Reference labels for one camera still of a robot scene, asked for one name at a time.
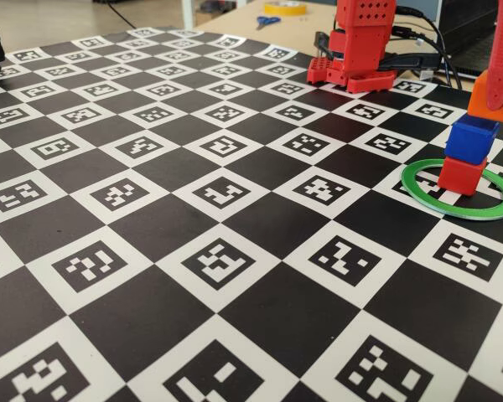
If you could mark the orange cube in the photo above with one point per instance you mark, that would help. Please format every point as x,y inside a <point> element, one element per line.
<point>478,98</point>

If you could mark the blue cube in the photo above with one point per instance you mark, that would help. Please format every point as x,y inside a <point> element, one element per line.
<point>469,140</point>

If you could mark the red cube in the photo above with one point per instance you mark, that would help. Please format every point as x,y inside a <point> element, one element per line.
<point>459,178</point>

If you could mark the red robot arm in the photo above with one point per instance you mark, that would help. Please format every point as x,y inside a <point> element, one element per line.
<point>360,50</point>

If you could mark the small grey connector block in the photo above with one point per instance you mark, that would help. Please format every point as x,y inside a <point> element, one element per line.
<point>426,74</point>

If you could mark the grey blue box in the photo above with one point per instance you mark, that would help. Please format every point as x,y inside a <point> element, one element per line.
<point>431,5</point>

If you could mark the black power plug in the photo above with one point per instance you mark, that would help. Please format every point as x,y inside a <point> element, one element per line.
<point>406,62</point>

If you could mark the black table clamp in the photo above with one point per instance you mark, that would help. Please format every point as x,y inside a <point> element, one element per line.
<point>322,44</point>

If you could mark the yellow tape roll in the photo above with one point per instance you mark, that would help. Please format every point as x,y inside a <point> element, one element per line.
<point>285,8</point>

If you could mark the white table leg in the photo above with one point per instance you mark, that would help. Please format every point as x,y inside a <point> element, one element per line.
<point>190,12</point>

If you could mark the black white marker board mat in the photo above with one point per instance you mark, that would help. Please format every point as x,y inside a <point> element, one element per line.
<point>151,234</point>

